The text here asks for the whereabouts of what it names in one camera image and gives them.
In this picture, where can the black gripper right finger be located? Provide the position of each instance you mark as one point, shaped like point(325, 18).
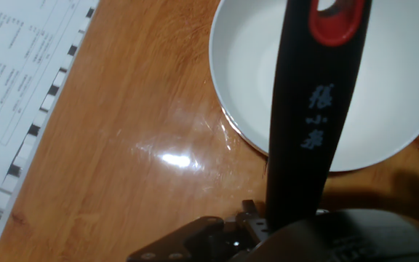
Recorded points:
point(251, 223)

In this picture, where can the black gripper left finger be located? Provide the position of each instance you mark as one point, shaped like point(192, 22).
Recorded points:
point(180, 242)

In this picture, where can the black ladle with red accents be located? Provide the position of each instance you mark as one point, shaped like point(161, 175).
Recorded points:
point(304, 145)

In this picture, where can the white ceramic bowl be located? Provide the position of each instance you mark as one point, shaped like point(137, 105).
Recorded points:
point(242, 72)

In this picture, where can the glossy wooden board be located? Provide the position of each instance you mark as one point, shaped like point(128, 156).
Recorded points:
point(122, 109)

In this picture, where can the white printed paper sheet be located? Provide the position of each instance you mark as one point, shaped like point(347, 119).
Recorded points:
point(13, 72)

